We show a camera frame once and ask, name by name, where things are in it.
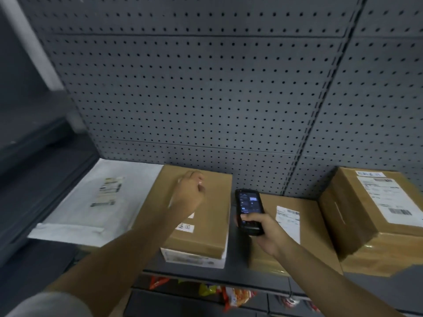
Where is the person's left forearm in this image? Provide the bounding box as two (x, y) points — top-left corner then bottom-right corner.
(46, 199), (196, 317)

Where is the yellow snack packet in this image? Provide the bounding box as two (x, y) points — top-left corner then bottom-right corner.
(198, 283), (221, 297)

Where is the person's right hand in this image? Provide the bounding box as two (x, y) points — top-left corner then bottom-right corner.
(235, 213), (292, 258)

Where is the brown cardboard box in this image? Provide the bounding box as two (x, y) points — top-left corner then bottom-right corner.
(132, 164), (233, 260)

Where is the dark grey side shelving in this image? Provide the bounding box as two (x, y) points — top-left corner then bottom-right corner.
(0, 10), (100, 268)

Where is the person's left hand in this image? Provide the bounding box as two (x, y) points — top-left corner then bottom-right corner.
(168, 170), (206, 212)

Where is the red white snack packet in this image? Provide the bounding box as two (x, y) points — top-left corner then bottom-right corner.
(277, 295), (299, 308)

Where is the slotted grey shelf upright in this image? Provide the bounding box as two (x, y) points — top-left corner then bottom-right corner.
(282, 0), (368, 197)

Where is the grey metal shelf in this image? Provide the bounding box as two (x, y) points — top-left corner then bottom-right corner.
(28, 181), (423, 314)

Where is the grey lower shelf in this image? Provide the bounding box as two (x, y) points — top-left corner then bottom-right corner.
(123, 288), (326, 317)

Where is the white padded envelope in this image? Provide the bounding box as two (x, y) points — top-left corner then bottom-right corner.
(27, 158), (164, 249)

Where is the grey pegboard panel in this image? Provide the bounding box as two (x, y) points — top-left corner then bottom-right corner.
(285, 0), (423, 199)
(16, 0), (362, 197)

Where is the person's right forearm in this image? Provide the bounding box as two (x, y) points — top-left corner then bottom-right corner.
(275, 240), (408, 317)

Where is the large taped brown box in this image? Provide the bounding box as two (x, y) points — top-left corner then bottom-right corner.
(318, 166), (423, 278)

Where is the grey shirt sleeve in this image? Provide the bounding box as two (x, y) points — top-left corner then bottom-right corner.
(6, 291), (94, 317)

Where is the black handheld scanner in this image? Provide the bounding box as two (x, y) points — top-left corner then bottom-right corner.
(235, 189), (266, 236)

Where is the flat brown labelled parcel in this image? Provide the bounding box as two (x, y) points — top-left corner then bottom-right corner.
(246, 193), (343, 278)

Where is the orange red snack packet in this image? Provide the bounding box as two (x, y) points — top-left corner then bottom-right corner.
(221, 286), (257, 311)

